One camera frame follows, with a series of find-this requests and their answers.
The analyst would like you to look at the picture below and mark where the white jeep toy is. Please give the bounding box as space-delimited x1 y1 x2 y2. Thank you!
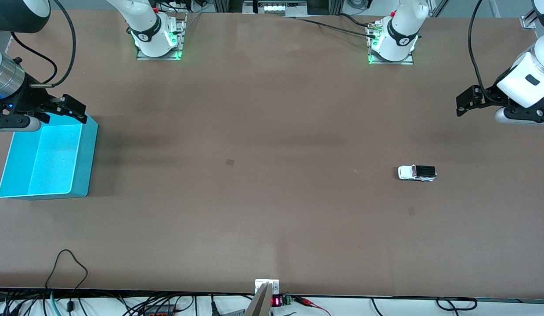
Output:
398 165 437 182

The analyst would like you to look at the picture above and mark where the cyan plastic bin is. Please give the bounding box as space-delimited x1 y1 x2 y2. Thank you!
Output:
0 112 99 201

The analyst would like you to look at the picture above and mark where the white light panel device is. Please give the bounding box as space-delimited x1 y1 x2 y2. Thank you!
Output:
243 0 308 17

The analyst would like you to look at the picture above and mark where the red clip lead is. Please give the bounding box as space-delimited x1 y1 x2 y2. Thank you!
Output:
296 296 331 316

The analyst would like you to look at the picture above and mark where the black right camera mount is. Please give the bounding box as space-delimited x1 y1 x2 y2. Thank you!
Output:
0 104 18 131

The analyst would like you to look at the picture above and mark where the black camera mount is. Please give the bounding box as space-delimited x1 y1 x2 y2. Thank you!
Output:
0 104 18 131
504 102 544 122

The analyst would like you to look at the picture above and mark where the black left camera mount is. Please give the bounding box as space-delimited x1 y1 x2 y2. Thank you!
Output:
504 102 544 122

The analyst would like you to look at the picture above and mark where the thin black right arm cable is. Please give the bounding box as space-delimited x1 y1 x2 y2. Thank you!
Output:
11 33 58 85

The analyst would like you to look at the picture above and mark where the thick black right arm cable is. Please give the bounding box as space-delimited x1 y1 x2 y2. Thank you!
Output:
30 0 77 88

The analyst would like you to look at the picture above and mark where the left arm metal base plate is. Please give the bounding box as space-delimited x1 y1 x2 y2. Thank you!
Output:
367 22 414 65

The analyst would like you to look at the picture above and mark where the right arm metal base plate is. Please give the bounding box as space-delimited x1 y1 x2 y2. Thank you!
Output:
136 12 187 61

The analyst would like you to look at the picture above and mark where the short black table cable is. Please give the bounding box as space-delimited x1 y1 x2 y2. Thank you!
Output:
338 13 374 28

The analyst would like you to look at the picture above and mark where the long black table cable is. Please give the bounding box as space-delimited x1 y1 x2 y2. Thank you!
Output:
294 17 378 39

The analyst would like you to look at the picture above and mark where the black cable with inline box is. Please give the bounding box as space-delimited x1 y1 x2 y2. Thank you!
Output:
45 249 88 313

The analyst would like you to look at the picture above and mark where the looped black cable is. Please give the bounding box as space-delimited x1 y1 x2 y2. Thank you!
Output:
436 297 478 311

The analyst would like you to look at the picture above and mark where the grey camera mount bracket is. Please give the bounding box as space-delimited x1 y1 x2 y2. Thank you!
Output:
245 279 280 316

